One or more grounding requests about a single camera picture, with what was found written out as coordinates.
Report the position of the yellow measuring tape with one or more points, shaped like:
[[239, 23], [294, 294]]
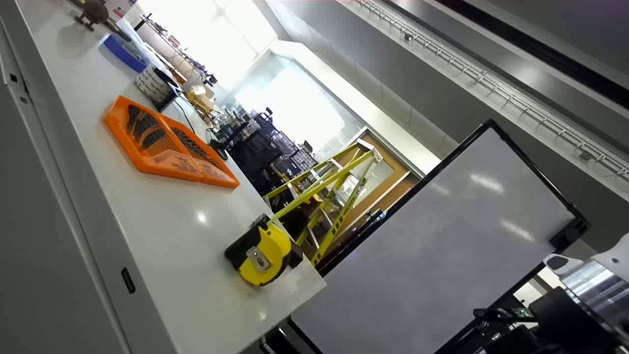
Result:
[[267, 259]]

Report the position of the orange tool case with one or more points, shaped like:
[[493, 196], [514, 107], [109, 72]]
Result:
[[164, 149]]

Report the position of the yellow folding ladder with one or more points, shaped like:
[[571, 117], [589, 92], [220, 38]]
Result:
[[328, 188]]

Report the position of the black machine rack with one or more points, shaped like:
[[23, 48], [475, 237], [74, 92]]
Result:
[[263, 149]]

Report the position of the large black framed board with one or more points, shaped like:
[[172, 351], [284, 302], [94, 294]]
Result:
[[446, 263]]

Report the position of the black grid tray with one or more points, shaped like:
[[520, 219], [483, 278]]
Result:
[[155, 88]]

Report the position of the blue box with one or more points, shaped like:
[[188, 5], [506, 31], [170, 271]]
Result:
[[123, 52]]

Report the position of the grey cabinet with white top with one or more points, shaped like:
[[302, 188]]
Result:
[[80, 217]]

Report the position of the black tripod stand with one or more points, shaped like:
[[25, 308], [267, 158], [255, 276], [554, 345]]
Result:
[[503, 331]]

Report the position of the brown metal figure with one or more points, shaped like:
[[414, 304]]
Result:
[[94, 11]]

